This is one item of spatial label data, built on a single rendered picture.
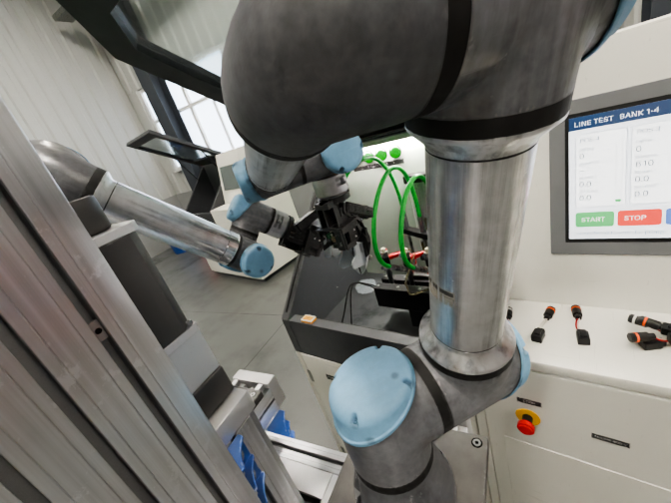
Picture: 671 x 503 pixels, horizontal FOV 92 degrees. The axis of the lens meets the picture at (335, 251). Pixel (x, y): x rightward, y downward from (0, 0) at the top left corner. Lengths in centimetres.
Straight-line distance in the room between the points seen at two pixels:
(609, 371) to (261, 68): 80
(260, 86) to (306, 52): 4
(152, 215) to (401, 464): 57
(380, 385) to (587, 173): 69
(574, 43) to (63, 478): 45
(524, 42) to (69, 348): 37
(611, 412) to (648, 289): 28
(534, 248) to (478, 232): 68
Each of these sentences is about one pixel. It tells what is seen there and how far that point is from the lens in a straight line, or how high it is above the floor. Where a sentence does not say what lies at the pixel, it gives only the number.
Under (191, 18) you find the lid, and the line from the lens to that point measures 90.
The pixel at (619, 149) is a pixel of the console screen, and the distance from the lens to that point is 93.
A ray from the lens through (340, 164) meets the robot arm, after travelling 56.
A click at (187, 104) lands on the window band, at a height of 255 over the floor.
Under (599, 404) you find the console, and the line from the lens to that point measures 90.
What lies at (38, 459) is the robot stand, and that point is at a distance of 35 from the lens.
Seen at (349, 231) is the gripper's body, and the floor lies 133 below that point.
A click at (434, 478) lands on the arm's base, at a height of 111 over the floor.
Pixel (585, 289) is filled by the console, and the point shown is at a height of 102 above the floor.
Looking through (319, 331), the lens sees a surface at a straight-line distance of 115.
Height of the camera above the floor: 157
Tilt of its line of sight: 22 degrees down
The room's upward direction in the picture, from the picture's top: 18 degrees counter-clockwise
